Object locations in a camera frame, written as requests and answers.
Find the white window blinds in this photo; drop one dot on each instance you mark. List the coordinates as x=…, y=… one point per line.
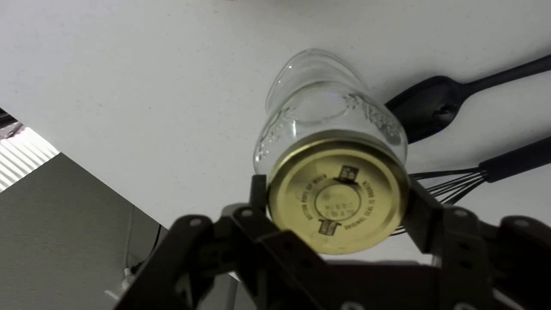
x=20, y=161

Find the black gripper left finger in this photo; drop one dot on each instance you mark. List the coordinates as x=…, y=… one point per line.
x=230, y=252

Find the clear glass jar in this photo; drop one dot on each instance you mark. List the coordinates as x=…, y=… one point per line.
x=321, y=104

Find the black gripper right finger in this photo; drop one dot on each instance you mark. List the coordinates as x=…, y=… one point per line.
x=459, y=247

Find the gold metal jar lid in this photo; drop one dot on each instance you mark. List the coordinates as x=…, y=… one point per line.
x=338, y=200

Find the black plastic spoon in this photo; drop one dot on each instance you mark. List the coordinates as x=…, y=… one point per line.
x=431, y=105

